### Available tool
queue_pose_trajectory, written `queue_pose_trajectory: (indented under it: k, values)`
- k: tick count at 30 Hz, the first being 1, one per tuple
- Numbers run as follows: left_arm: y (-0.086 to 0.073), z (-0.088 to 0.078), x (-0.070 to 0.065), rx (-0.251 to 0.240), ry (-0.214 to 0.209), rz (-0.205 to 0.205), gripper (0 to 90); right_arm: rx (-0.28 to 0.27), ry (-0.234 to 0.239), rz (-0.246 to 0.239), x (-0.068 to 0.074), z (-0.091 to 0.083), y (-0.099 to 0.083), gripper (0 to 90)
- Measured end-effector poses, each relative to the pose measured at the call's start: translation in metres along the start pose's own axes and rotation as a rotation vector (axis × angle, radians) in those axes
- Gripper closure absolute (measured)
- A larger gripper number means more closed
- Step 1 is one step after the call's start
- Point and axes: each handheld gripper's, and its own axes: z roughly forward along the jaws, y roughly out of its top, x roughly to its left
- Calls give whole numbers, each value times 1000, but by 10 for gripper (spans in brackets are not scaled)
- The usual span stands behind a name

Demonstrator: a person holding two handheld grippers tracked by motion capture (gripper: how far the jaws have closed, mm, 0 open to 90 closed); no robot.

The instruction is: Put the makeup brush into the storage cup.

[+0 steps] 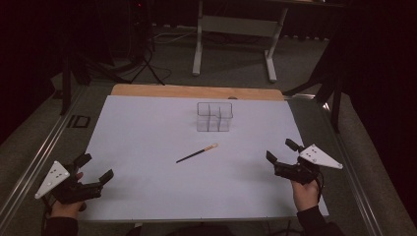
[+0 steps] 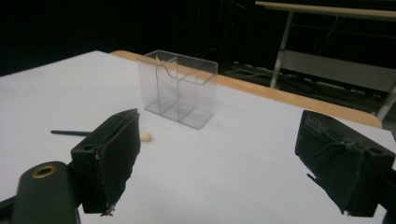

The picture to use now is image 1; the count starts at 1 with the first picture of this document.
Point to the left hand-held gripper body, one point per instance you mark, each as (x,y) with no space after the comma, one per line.
(54,178)

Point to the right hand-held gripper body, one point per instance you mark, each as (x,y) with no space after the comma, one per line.
(318,157)

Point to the person's left hand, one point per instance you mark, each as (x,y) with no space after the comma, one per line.
(67,209)

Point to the person's dark clothed body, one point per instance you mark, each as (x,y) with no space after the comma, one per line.
(209,230)

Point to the clear plastic divided organizer box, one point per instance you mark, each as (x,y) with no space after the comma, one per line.
(214,117)

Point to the person's right hand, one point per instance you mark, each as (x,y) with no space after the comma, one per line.
(305,195)

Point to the black tripod stand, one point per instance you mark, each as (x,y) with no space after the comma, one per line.
(82,70)

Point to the wooden table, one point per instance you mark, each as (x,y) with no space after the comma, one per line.
(183,91)

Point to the metal floor rail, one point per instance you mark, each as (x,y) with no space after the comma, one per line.
(39,154)
(352,177)

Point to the black chopstick with wooden end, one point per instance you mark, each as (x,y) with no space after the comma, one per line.
(196,153)

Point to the white table mat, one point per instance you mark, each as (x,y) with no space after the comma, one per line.
(157,157)

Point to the white metal desk frame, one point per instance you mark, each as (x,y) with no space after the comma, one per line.
(237,26)

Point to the black metal stand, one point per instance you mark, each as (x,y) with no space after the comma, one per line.
(327,82)

